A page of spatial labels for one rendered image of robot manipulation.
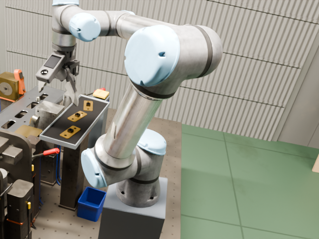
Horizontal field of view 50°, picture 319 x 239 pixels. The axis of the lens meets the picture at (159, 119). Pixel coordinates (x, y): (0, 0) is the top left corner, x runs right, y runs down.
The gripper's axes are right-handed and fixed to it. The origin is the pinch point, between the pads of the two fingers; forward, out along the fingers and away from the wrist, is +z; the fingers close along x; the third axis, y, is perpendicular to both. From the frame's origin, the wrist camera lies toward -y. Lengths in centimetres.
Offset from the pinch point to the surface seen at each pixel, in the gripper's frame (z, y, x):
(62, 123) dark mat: 14.2, 8.2, 2.4
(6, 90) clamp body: 31, 39, 56
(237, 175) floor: 130, 185, -77
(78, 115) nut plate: 13.0, 15.0, -0.3
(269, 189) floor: 130, 181, -107
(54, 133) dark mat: 14.2, 0.3, 0.5
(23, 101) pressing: 30, 35, 42
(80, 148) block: 25.3, 11.8, -4.7
